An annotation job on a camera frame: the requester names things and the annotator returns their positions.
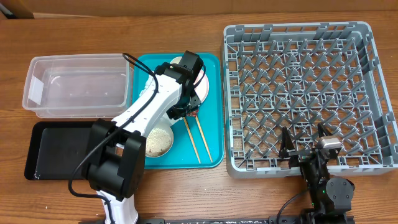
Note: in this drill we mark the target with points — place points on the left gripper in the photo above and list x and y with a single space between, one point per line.
176 112

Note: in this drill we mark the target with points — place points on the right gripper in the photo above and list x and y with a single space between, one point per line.
300 155

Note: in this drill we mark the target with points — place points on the white napkin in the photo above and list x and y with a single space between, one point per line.
146 87

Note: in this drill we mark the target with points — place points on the red sauce packet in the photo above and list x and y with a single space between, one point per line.
192 113

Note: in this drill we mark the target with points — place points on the wooden chopstick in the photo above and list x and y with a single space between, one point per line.
191 139
203 138

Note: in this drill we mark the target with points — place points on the grey bowl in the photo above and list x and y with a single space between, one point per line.
165 126

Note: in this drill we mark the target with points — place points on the rice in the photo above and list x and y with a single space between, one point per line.
158 142

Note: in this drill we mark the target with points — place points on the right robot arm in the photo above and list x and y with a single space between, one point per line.
331 196

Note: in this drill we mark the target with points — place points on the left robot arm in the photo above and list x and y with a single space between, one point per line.
116 150

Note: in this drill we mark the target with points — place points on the grey dishwasher rack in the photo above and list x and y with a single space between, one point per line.
295 76

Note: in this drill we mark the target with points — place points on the cream cup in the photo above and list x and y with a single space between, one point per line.
176 60

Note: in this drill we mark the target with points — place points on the pink plate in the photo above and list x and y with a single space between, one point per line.
203 90

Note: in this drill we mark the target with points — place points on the teal serving tray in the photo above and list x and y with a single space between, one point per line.
210 114

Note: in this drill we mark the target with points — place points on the clear plastic bin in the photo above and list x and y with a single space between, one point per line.
78 86

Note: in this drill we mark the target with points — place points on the black plastic tray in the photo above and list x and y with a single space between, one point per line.
56 148

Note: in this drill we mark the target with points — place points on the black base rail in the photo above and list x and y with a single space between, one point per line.
270 220

